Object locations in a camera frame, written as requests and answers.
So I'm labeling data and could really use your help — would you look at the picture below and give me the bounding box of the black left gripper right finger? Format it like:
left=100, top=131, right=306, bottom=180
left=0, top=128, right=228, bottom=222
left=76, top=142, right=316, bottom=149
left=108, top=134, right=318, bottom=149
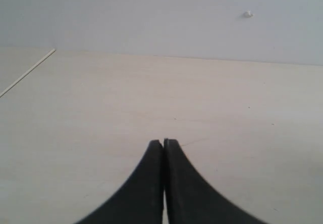
left=164, top=139, right=262, bottom=224

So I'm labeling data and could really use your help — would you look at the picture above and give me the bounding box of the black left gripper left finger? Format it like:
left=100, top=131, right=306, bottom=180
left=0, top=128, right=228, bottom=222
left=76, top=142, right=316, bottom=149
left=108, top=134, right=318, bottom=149
left=78, top=140, right=164, bottom=224

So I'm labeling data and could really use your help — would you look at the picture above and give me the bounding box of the small white wall knob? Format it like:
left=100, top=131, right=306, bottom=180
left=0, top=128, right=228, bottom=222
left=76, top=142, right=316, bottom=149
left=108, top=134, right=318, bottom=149
left=243, top=11, right=254, bottom=18

